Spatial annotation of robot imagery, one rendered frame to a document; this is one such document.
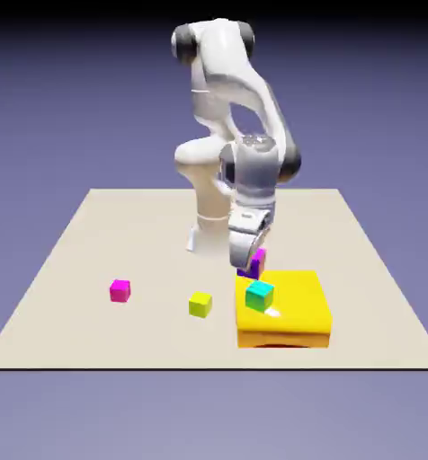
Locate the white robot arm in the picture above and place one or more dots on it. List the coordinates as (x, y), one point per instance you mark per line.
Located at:
(232, 90)

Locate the small magenta cube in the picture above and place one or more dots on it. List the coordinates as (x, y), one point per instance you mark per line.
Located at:
(120, 290)

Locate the small yellow-green cube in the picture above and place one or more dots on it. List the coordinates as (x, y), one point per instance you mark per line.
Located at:
(200, 304)

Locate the small teal cube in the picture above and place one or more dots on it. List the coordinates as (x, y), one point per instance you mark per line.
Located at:
(259, 295)

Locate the small purple cube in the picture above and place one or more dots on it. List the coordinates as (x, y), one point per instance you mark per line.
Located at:
(256, 265)

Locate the large yellow box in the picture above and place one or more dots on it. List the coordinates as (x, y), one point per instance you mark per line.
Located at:
(289, 312)

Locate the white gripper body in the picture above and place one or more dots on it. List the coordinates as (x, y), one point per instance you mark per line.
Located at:
(240, 248)

